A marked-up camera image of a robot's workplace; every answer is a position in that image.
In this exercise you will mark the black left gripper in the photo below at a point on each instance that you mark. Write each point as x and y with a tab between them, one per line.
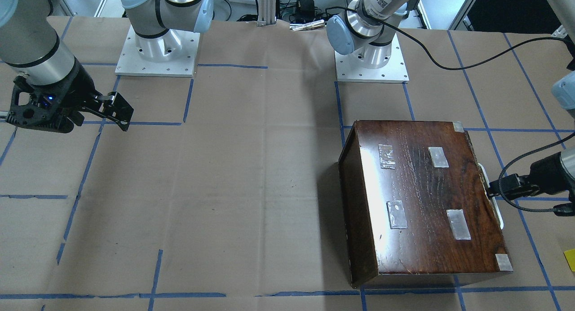
544	173

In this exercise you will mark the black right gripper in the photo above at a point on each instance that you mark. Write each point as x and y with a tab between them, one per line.
79	89

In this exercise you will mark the yellow block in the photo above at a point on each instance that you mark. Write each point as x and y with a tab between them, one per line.
570	258

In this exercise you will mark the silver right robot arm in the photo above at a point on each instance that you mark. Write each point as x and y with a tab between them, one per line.
29	44

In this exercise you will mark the dark wooden drawer cabinet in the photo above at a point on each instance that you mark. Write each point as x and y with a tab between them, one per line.
416	208

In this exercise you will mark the black power adapter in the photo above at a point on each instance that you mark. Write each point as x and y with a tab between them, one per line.
305	7

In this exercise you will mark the silver metal rod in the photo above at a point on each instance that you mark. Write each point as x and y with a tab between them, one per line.
316	25

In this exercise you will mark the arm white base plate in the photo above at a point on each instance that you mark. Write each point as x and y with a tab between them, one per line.
373	64
171	55

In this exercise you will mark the aluminium frame post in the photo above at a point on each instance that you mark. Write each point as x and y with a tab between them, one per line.
267	12

